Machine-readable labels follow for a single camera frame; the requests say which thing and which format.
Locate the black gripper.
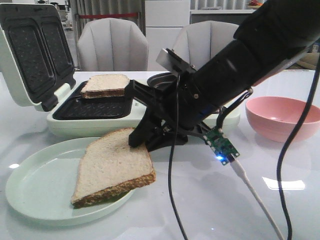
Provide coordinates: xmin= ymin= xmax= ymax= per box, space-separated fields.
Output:
xmin=124 ymin=78 xmax=210 ymax=152

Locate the bread slice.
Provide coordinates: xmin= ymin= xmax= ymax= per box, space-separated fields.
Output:
xmin=70 ymin=127 xmax=156 ymax=208
xmin=80 ymin=74 xmax=130 ymax=99

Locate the green breakfast maker lid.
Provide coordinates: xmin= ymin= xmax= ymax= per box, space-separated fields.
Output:
xmin=0 ymin=2 xmax=76 ymax=112

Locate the pink bowl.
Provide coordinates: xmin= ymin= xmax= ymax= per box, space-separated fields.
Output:
xmin=245 ymin=96 xmax=320 ymax=143

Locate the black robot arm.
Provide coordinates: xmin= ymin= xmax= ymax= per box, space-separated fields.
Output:
xmin=125 ymin=0 xmax=320 ymax=151

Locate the green breakfast maker base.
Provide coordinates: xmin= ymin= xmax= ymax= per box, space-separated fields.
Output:
xmin=47 ymin=71 xmax=241 ymax=139

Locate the black round frying pan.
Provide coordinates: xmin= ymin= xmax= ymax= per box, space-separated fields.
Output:
xmin=147 ymin=72 xmax=176 ymax=90

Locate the left grey chair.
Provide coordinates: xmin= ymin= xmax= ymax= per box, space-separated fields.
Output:
xmin=77 ymin=18 xmax=149 ymax=72

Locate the grey chair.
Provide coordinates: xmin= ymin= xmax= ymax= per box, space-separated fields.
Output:
xmin=77 ymin=18 xmax=149 ymax=72
xmin=172 ymin=20 xmax=239 ymax=70

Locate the green circuit board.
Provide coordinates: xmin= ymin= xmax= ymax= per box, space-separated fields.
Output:
xmin=203 ymin=127 xmax=240 ymax=166

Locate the right grey chair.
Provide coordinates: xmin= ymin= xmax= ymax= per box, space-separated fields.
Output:
xmin=172 ymin=20 xmax=239 ymax=70

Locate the white refrigerator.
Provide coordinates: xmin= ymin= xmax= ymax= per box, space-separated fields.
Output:
xmin=144 ymin=0 xmax=191 ymax=71

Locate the red barrier belt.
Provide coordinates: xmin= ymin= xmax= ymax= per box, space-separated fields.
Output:
xmin=75 ymin=12 xmax=140 ymax=19

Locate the green round plate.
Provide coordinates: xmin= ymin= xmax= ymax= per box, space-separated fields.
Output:
xmin=5 ymin=137 xmax=134 ymax=227

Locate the dark kitchen counter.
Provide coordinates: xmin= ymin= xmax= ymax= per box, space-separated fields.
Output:
xmin=190 ymin=9 xmax=255 ymax=25

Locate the fruit plate on counter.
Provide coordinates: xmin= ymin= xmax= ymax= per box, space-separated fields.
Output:
xmin=247 ymin=0 xmax=264 ymax=10

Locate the beige cushion basket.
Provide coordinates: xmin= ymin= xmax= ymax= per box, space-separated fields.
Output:
xmin=290 ymin=52 xmax=320 ymax=70

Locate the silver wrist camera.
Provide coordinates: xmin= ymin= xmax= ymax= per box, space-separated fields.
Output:
xmin=156 ymin=48 xmax=197 ymax=77

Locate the white usb cable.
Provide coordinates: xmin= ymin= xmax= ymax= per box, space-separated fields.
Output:
xmin=231 ymin=158 xmax=286 ymax=240

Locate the thick black cable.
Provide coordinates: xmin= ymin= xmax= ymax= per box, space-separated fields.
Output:
xmin=276 ymin=69 xmax=320 ymax=240

